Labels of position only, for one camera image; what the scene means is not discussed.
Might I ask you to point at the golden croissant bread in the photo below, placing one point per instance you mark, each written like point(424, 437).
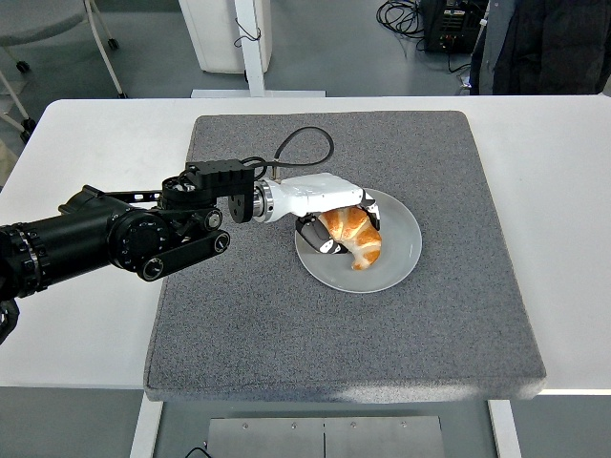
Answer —
point(358, 234)

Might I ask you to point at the grey chair with white legs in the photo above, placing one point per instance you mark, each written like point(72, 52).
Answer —
point(38, 19)

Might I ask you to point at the person in dark coat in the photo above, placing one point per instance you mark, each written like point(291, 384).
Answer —
point(549, 47)

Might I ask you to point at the grey metal plate with screws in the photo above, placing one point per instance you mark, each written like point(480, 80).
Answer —
point(324, 439)

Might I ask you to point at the white stand post with base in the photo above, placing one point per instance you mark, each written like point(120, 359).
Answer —
point(255, 71)

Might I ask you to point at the grey round plate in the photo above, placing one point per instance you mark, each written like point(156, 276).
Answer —
point(398, 257)

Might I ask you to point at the black electronics box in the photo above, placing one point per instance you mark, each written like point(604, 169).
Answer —
point(453, 28)

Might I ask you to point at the white cabinet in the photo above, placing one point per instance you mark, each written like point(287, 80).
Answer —
point(215, 33)

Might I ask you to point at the white table leg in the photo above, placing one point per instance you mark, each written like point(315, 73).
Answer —
point(145, 429)
point(505, 429)

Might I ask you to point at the grey speckled mat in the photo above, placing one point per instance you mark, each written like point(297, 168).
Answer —
point(334, 334)

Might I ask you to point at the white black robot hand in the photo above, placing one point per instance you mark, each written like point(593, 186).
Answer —
point(315, 193)

